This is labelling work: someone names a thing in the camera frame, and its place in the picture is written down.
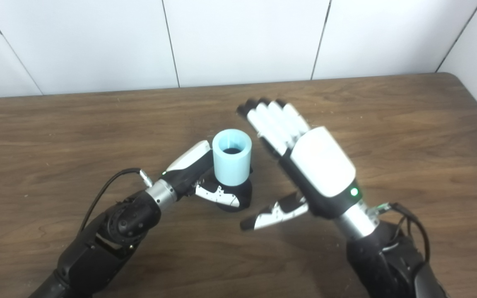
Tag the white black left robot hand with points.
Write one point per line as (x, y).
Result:
(191, 161)

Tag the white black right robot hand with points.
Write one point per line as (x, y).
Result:
(321, 165)

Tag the black flared nozzle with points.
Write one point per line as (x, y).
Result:
(244, 194)

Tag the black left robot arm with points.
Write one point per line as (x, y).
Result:
(97, 248)

